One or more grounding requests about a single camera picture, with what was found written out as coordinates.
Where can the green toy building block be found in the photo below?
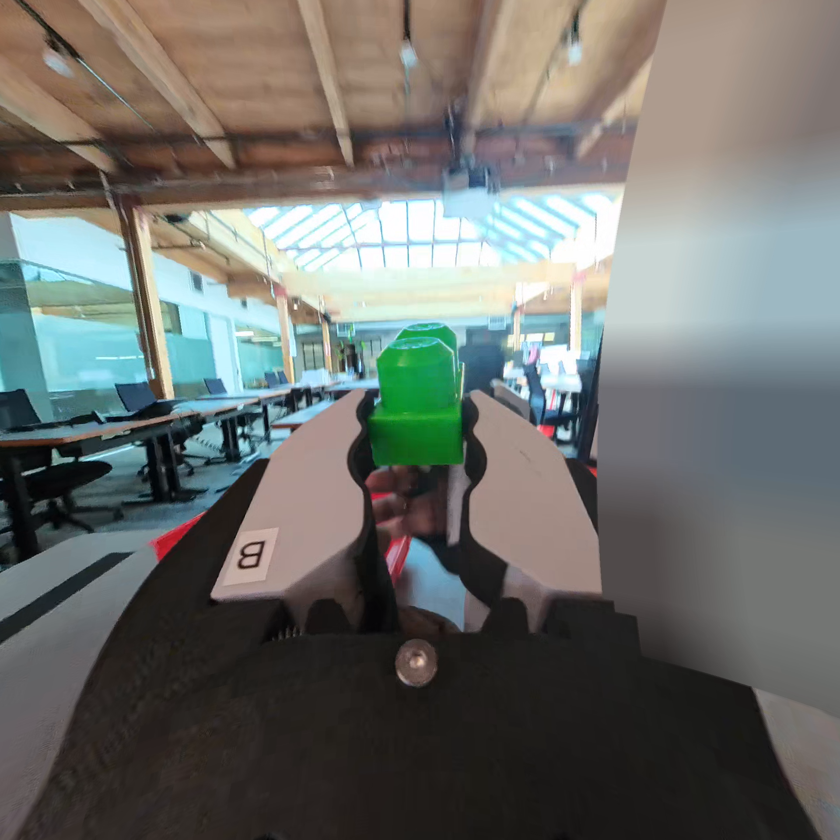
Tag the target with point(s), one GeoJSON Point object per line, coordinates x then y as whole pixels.
{"type": "Point", "coordinates": [413, 420]}

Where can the red plastic bin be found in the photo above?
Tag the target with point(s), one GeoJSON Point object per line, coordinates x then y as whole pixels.
{"type": "Point", "coordinates": [172, 538]}

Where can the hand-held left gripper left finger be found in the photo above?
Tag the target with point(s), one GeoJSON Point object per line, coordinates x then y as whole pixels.
{"type": "Point", "coordinates": [302, 512]}

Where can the potted green plant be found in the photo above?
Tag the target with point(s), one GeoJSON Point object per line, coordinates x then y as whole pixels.
{"type": "Point", "coordinates": [346, 344]}

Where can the framed tag sign on stand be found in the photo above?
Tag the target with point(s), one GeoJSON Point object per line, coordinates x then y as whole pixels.
{"type": "Point", "coordinates": [590, 407]}

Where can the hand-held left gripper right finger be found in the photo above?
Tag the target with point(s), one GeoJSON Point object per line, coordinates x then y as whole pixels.
{"type": "Point", "coordinates": [531, 512]}

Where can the person's right hand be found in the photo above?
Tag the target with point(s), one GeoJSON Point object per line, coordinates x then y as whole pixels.
{"type": "Point", "coordinates": [400, 505]}

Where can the white-topped desk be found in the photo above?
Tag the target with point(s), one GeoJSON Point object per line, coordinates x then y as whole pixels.
{"type": "Point", "coordinates": [308, 413]}
{"type": "Point", "coordinates": [341, 384]}

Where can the black mesh office chair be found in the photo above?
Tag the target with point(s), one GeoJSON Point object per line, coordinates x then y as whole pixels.
{"type": "Point", "coordinates": [535, 394]}

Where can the ceiling projector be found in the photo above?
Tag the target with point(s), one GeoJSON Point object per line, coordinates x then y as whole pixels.
{"type": "Point", "coordinates": [469, 190]}

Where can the hanging ceiling lamp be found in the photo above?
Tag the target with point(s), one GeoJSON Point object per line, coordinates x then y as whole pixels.
{"type": "Point", "coordinates": [58, 60]}
{"type": "Point", "coordinates": [408, 54]}
{"type": "Point", "coordinates": [574, 49]}

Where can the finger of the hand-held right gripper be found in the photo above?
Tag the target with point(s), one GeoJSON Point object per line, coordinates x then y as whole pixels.
{"type": "Point", "coordinates": [515, 401]}

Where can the long wooden-edged desk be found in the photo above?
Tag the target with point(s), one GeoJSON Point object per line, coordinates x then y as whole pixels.
{"type": "Point", "coordinates": [79, 430]}
{"type": "Point", "coordinates": [229, 397]}

